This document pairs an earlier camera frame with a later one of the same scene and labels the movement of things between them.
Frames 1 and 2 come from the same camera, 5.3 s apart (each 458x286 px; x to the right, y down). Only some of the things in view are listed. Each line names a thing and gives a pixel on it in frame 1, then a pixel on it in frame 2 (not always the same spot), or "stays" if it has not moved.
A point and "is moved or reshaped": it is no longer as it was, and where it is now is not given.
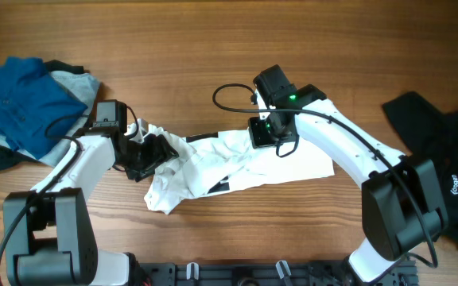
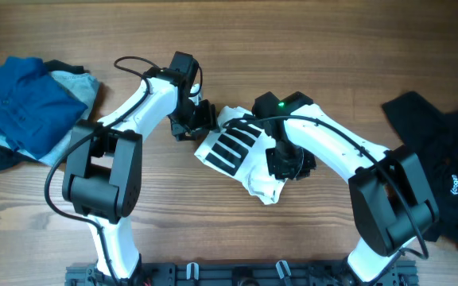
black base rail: x=270 y=273 stays
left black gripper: x=158 y=152 -> x=207 y=121
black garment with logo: x=453 y=141 stays
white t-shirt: x=223 y=162 is moved or reshaped
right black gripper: x=258 y=140 -> x=279 y=172
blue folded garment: x=23 y=101 stays
